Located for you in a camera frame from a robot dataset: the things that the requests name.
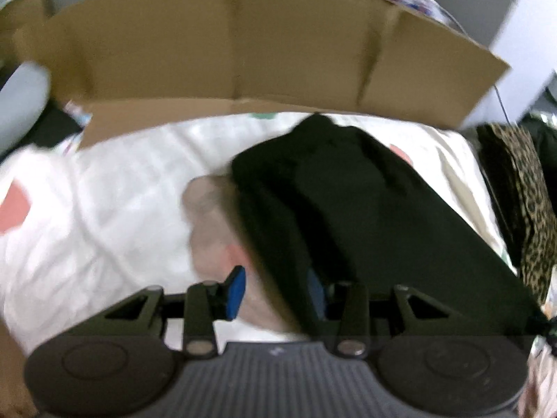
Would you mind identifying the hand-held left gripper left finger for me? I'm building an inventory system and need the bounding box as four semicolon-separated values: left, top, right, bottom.
104;265;247;356

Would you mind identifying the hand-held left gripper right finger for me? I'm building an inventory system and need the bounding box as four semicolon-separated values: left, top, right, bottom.
307;269;458;357

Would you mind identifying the black garment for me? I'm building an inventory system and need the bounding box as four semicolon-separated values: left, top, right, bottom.
230;113;557;342

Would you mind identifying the bear print white blanket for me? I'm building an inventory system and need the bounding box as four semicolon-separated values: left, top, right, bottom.
0;111;519;358

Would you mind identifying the leopard print cloth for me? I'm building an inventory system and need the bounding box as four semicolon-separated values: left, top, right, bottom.
476;123;557;306

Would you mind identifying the brown cardboard sheet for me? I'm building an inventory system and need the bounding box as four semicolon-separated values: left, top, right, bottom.
13;0;512;149

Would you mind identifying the grey neck pillow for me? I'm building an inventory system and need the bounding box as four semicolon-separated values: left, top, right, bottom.
0;63;52;154

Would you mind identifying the thin grey cable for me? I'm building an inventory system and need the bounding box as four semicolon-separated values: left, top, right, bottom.
450;15;513;128

